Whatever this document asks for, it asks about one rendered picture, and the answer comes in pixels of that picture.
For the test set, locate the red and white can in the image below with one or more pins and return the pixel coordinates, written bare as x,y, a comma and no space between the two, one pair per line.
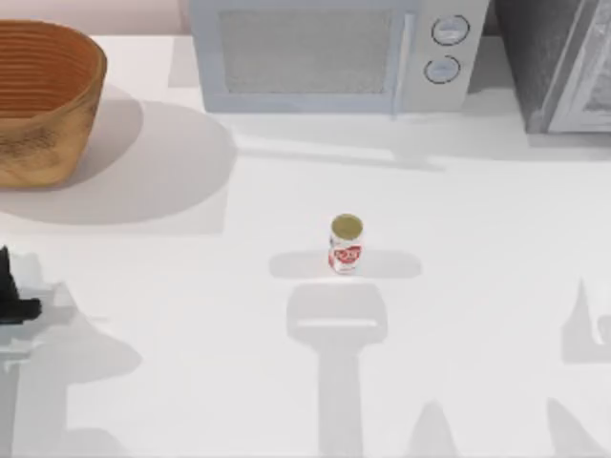
346,250

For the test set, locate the microwave door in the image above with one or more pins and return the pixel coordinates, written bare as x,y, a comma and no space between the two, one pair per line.
305,52

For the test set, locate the microwave knob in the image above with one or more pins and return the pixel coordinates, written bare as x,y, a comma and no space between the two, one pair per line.
450,29
442,69

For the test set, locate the pale microwave oven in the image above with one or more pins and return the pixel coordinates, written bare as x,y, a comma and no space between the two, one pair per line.
472,57

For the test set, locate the grey cabinet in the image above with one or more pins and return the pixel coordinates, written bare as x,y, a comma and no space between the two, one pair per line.
530,62

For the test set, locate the wooden basket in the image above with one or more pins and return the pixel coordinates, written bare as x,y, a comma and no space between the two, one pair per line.
43,119

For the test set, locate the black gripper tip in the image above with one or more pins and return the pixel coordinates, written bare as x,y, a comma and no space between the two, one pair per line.
12,300

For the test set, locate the grey cabinet door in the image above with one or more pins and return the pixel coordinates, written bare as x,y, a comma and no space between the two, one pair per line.
580,76

